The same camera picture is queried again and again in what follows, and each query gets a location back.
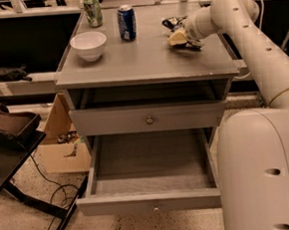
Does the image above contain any metal frame rail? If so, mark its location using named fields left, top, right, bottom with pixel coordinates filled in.
left=0, top=59, right=248, bottom=98

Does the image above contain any cardboard box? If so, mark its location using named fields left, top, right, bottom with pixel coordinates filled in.
left=38, top=94, right=91, bottom=173

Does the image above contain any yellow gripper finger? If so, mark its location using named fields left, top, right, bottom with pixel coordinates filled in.
left=167, top=28, right=188, bottom=46

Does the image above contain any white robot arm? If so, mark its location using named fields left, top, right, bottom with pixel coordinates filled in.
left=182, top=0, right=289, bottom=230

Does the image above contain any black side table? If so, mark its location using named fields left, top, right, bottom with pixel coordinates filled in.
left=0, top=71, right=94, bottom=230

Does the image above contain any white ceramic bowl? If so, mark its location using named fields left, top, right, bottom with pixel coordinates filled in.
left=70, top=31, right=107, bottom=62

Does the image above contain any grey upper drawer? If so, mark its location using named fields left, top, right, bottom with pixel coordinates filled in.
left=70, top=100, right=226, bottom=136

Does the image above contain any green soda can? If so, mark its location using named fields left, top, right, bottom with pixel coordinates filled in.
left=83, top=0, right=103, bottom=27

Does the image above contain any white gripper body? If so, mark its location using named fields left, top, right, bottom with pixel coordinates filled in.
left=183, top=7, right=217, bottom=40

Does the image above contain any black floor cable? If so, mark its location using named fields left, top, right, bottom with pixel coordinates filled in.
left=14, top=148, right=85, bottom=230

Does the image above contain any brown pad on table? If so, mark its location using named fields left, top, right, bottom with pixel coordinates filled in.
left=0, top=105, right=41, bottom=139

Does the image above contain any blue soda can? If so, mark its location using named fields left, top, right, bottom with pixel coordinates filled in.
left=117, top=4, right=137, bottom=42

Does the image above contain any grey open lower drawer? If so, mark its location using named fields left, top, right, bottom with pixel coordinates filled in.
left=78, top=128, right=221, bottom=216

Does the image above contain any grey drawer cabinet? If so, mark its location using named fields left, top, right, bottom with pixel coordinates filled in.
left=60, top=4, right=233, bottom=143

